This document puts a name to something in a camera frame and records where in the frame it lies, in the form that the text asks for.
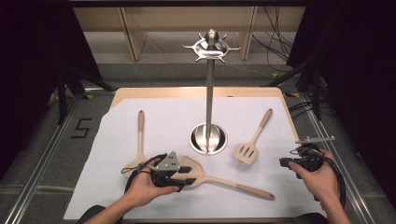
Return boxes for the hand-held gripper thin cord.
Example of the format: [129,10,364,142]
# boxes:
[120,165,148,175]
[289,147,313,157]

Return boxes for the person's left hand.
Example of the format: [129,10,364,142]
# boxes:
[124,158,181,208]

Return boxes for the left hand-held gripper thin cord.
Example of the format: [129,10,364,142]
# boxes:
[120,165,148,175]

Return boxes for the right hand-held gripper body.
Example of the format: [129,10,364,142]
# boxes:
[291,135,336,173]

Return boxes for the black curtain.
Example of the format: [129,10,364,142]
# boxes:
[286,0,396,200]
[0,0,104,181]

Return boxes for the beige slotted spatula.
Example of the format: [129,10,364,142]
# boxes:
[233,107,274,166]

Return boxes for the white paper sheet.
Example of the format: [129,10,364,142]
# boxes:
[63,96,325,220]

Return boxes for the right hand-held gripper black cable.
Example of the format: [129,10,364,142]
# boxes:
[323,153,347,210]

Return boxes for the person's right hand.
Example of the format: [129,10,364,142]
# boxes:
[289,148,340,205]

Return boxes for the aluminium floor rail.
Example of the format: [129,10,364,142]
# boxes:
[298,92,375,224]
[3,92,85,224]

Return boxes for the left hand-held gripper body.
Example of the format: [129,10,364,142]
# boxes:
[150,150,186,192]

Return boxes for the black floor cables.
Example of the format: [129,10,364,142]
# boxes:
[288,101,316,120]

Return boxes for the beige perforated skimmer spoon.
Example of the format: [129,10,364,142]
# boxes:
[121,109,149,179]

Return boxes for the right hand-held gripper thin cord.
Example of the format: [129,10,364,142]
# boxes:
[289,147,313,157]

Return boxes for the bundle of black cables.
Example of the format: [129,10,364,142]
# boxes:
[251,6,298,73]

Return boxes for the black metal stand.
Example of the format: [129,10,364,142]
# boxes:
[261,60,323,121]
[55,63,116,126]

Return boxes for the light wooden desk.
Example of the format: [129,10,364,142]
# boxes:
[73,6,306,63]

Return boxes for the steel utensil stand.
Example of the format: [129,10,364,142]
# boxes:
[181,28,242,156]

